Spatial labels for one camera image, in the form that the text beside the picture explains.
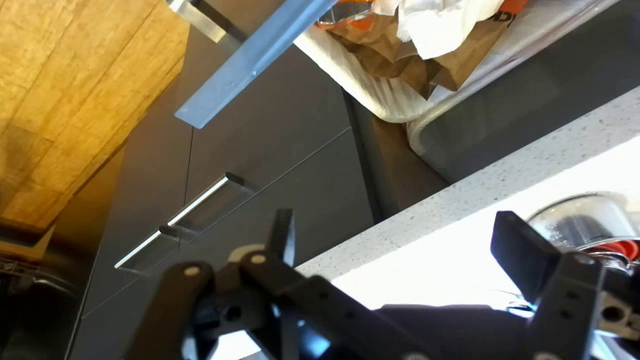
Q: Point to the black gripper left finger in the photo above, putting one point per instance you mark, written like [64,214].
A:
[303,316]

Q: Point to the long steel bin handle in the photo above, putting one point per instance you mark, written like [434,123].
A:
[212,26]

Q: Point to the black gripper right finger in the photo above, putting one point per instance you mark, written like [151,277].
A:
[564,288]

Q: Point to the dark drawer cabinet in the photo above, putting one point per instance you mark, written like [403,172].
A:
[196,194]

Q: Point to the white trash bin with garbage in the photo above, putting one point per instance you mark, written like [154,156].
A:
[410,58]

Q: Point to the steel drawer handle top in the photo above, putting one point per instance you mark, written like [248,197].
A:
[204,211]

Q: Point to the dark bin compartment front panel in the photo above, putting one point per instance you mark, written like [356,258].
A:
[212,76]

